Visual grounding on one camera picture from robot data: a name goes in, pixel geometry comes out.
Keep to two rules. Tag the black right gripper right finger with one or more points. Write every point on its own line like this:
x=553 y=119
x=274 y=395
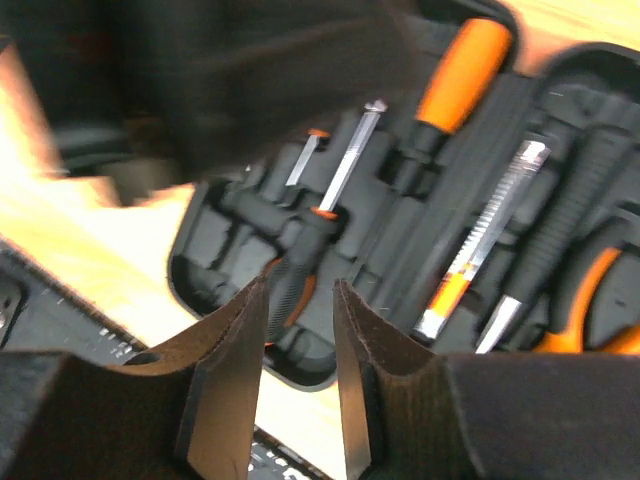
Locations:
x=407 y=413

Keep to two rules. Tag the small orange black screwdriver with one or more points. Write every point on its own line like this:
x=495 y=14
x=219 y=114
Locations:
x=316 y=138

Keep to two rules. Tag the black plastic tool case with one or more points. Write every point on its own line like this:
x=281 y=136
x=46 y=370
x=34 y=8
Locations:
x=395 y=250

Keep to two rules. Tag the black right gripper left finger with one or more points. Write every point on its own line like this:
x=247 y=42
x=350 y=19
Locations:
x=184 y=409

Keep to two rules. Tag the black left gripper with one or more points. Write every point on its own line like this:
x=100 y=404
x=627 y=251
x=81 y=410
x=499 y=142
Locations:
x=230 y=80

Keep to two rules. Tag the silver orange utility knife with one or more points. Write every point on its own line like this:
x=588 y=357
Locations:
x=509 y=191

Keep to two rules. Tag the orange black pliers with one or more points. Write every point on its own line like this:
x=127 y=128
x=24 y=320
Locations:
x=572 y=299

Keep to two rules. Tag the claw hammer black grip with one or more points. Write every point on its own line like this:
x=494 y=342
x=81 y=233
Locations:
x=584 y=179

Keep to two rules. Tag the black orange screwdriver handle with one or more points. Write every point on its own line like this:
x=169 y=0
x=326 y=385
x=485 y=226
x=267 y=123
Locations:
x=290 y=278

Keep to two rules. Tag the orange grid handle tool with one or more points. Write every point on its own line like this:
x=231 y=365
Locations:
x=460 y=80

